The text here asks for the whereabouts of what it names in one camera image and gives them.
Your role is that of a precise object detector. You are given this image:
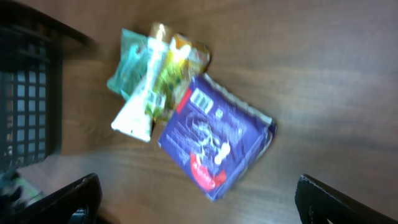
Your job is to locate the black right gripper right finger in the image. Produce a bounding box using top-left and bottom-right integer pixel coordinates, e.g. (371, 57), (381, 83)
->
(295, 174), (397, 224)

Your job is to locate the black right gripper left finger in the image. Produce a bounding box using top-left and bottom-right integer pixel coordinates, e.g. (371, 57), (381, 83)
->
(1, 173), (102, 223)

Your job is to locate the white tube gold cap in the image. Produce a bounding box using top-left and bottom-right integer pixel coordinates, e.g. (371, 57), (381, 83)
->
(111, 22), (174, 142)

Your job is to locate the purple pad package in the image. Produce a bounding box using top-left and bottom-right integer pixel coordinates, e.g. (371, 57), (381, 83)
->
(158, 74), (277, 201)

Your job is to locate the teal snack packet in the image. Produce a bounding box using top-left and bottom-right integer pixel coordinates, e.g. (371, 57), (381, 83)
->
(107, 29), (149, 100)

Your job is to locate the green juice carton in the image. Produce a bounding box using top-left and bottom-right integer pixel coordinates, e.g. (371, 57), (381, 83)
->
(145, 34), (211, 121)

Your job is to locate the grey plastic basket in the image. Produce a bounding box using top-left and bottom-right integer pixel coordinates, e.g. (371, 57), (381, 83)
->
(1, 1), (94, 172)

